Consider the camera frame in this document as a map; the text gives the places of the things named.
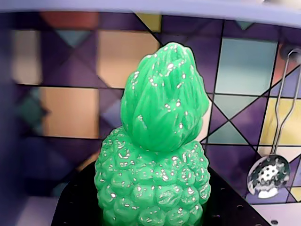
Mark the green pineapple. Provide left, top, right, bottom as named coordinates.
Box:
left=94, top=41, right=212, bottom=226

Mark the blue wooden toy kitchen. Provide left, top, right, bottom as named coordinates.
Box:
left=0, top=0, right=301, bottom=226

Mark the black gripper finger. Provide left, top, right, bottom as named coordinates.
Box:
left=50, top=162, right=104, bottom=226
left=201, top=169, right=267, bottom=226

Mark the metal slotted toy spoon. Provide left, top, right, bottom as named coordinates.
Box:
left=246, top=48, right=301, bottom=200

